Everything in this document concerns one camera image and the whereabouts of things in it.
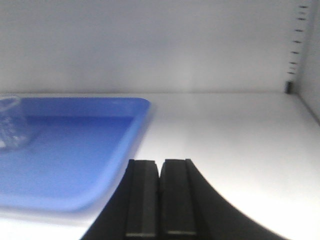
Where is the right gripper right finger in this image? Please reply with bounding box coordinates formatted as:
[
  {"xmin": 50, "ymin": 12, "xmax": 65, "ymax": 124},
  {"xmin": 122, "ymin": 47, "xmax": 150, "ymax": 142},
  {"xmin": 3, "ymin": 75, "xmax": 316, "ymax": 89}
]
[{"xmin": 159, "ymin": 159, "xmax": 283, "ymax": 240}]

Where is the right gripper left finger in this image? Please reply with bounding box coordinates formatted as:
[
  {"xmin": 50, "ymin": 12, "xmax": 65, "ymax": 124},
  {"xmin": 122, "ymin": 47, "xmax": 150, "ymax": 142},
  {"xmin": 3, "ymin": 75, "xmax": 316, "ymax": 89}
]
[{"xmin": 82, "ymin": 159, "xmax": 159, "ymax": 240}]

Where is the blue plastic tray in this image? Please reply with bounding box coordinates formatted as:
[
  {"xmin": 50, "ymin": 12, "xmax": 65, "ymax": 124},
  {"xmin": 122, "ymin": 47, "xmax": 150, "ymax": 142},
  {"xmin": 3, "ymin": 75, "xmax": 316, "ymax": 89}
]
[{"xmin": 0, "ymin": 97, "xmax": 151, "ymax": 213}]

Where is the clear glass beaker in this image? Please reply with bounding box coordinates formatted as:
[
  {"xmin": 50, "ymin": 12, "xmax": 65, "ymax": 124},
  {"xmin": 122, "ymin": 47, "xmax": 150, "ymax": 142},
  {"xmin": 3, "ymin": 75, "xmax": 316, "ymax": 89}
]
[{"xmin": 0, "ymin": 94, "xmax": 31, "ymax": 152}]

